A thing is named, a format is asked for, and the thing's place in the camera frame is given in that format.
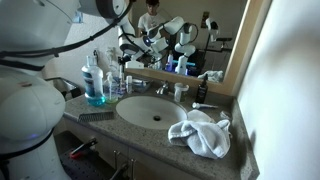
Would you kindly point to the black comb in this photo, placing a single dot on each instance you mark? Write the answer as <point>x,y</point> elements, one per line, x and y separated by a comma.
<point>89,117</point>

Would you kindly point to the wood framed mirror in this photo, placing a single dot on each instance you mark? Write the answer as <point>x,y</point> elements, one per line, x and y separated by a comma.
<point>239,18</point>

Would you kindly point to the small white bottle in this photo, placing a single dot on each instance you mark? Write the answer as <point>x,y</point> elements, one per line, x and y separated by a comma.
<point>129,84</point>

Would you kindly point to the white oval sink basin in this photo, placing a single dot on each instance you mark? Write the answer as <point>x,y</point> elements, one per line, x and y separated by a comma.
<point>150,112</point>

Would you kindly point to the black toiletries tray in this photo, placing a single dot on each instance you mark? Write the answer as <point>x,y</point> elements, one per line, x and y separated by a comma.
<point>140,85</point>

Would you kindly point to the white crumpled towel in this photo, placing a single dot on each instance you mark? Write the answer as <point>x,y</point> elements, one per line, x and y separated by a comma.
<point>202,134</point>

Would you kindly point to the dark dropper bottle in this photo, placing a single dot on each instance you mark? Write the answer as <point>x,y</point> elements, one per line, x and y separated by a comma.
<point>202,91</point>

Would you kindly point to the white electric toothbrush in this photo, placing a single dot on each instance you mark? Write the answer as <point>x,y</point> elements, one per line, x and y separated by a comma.
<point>196,105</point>

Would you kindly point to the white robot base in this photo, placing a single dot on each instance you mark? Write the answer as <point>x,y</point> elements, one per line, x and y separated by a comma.
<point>30,108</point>

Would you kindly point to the clear soap pump bottle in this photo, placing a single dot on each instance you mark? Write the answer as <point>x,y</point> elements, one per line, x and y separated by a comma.
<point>110,89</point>

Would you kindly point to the clear blue mouthwash bottle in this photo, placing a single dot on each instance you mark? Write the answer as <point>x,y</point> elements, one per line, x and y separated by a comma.
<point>92,75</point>

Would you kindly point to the black trash bin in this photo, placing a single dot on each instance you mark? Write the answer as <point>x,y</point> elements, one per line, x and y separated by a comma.
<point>68,89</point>

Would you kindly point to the chrome faucet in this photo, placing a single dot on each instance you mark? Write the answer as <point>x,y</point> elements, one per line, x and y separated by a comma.
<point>164,89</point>

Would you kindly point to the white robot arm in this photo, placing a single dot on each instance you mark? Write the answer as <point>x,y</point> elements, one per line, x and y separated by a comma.
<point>34,31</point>

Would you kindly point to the white cup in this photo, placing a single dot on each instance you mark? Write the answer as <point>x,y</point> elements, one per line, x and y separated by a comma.
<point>180,91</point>

